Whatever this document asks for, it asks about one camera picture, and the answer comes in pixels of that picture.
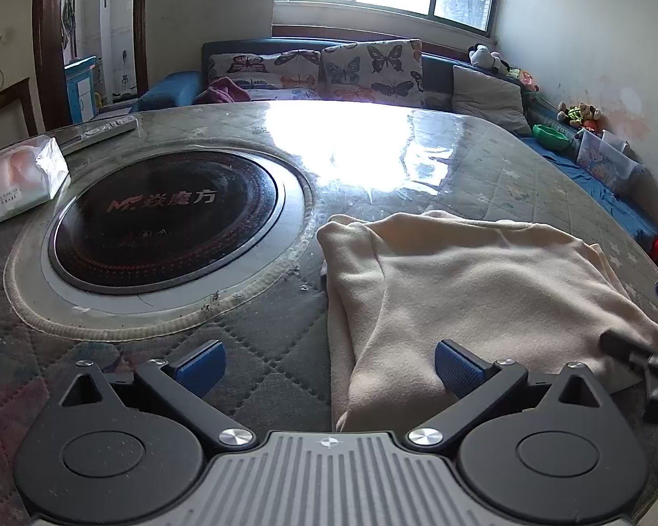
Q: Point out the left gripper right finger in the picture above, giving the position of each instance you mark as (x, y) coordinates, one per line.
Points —
(482, 390)

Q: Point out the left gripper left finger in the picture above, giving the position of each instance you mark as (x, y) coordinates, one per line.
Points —
(176, 389)

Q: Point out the cream beige shirt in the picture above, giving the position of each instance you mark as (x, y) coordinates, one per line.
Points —
(399, 286)

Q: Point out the clear plastic storage box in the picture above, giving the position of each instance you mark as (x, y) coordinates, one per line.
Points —
(606, 164)

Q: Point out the black round induction cooktop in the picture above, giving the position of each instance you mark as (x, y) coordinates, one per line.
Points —
(164, 221)

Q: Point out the green plastic bowl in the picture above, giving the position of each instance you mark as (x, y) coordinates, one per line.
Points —
(550, 138)

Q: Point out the small plush toys pile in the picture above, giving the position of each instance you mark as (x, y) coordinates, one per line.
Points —
(580, 116)

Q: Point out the pink white tissue pack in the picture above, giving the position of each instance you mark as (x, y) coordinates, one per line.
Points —
(31, 173)

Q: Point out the grey remote control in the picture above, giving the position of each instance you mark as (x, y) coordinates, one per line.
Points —
(109, 129)

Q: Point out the grey plain cushion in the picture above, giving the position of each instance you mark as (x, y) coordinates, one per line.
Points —
(489, 98)

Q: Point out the magenta cloth on sofa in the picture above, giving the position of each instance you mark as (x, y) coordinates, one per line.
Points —
(222, 90)

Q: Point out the black white plush toy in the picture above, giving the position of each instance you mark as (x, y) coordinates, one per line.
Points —
(485, 59)

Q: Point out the dark wooden cabinet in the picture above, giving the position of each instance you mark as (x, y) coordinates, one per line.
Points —
(17, 119)

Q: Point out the blue small cabinet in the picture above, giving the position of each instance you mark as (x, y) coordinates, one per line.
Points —
(79, 88)

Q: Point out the right butterfly print cushion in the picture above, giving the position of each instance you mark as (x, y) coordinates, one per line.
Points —
(387, 71)

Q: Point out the butterfly print cushion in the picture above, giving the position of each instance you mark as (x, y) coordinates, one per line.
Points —
(288, 75)
(387, 71)

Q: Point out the left butterfly print cushion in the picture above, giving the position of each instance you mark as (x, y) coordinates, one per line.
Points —
(288, 75)

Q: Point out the dark wooden door frame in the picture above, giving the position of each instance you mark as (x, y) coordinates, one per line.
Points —
(67, 30)

